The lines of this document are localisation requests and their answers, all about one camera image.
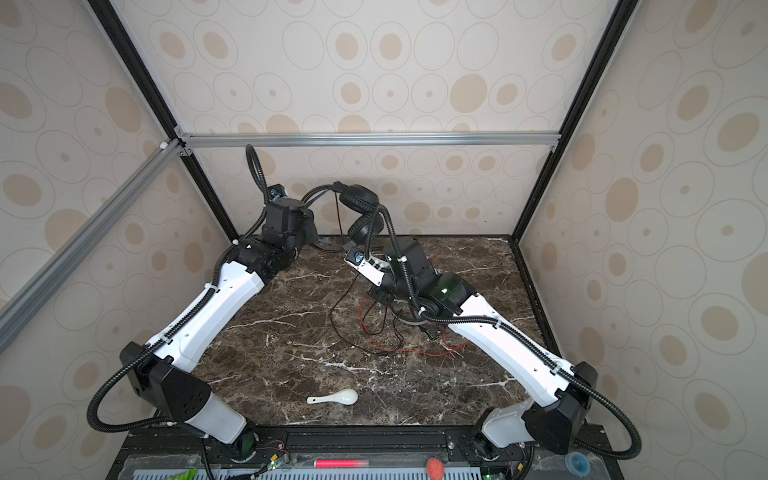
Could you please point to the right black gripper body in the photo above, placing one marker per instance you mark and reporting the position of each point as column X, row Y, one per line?
column 389, row 290

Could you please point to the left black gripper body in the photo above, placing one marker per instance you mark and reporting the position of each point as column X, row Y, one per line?
column 309, row 232

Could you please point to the black blue headphones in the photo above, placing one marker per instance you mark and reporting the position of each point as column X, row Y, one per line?
column 359, row 199

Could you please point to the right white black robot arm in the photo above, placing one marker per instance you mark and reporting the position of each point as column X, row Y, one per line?
column 560, row 393

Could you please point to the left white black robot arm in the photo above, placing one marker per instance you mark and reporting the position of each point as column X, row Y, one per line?
column 161, row 371

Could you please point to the white black headphones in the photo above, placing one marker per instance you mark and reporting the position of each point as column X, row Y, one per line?
column 412, row 316

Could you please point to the white ceramic spoon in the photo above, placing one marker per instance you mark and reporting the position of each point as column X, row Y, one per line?
column 346, row 397

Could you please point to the red round ball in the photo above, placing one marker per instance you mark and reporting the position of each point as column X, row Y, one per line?
column 435, row 469

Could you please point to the pink marker pen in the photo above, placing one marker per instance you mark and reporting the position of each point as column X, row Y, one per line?
column 340, row 463

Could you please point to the blue tape roll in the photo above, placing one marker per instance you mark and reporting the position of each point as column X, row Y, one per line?
column 577, row 464

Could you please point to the green object at base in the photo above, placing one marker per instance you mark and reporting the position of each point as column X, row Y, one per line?
column 185, row 475

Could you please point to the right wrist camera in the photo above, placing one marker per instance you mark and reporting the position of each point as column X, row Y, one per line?
column 372, row 268

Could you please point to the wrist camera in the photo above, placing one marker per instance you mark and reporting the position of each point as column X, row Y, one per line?
column 372, row 268
column 276, row 191

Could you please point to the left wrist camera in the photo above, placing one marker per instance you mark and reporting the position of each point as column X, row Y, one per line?
column 276, row 191

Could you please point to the silver aluminium back rail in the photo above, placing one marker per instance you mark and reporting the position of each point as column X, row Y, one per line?
column 358, row 140

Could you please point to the silver aluminium rail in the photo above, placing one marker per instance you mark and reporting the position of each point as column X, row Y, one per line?
column 20, row 310
column 358, row 140

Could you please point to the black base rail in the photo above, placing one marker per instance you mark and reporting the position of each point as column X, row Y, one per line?
column 393, row 452

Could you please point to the silver aluminium left rail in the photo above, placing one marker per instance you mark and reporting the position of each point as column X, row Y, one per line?
column 20, row 310

